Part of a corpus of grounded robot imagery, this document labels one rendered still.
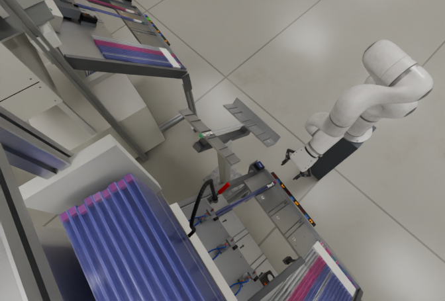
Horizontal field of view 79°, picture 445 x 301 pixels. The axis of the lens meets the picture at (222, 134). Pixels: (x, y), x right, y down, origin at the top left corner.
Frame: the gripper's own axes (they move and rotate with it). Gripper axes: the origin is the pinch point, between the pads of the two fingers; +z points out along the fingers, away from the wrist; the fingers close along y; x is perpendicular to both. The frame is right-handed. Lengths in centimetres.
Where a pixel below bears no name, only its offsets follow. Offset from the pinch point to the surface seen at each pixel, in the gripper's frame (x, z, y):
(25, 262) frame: 120, -40, -6
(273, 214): 19.4, 10.1, -11.9
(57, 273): 109, -10, 0
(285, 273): 68, -16, -25
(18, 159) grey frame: 115, -31, 10
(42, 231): 109, -10, 9
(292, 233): 17.5, 9.9, -23.1
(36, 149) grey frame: 113, -32, 10
